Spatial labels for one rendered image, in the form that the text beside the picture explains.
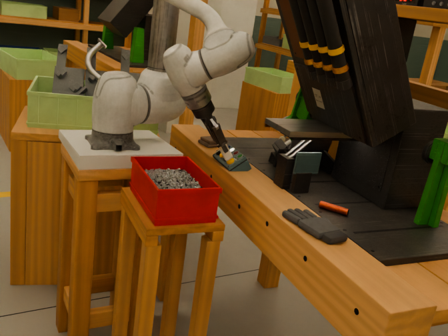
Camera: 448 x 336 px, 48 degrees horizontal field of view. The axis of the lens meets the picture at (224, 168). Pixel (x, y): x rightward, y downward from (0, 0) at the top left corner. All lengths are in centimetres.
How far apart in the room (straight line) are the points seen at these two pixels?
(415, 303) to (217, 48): 92
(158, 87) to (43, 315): 121
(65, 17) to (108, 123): 628
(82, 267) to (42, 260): 72
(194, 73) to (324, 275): 73
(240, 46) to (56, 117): 118
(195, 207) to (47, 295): 129
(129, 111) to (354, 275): 104
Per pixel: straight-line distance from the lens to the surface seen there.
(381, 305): 120
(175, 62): 162
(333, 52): 141
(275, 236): 153
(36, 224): 262
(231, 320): 260
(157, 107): 198
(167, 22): 199
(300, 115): 185
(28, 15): 800
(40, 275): 275
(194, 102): 167
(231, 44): 161
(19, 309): 262
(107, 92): 189
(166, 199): 154
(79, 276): 202
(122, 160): 187
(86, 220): 192
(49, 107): 251
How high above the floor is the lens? 148
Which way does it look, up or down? 18 degrees down
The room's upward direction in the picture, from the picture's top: 8 degrees clockwise
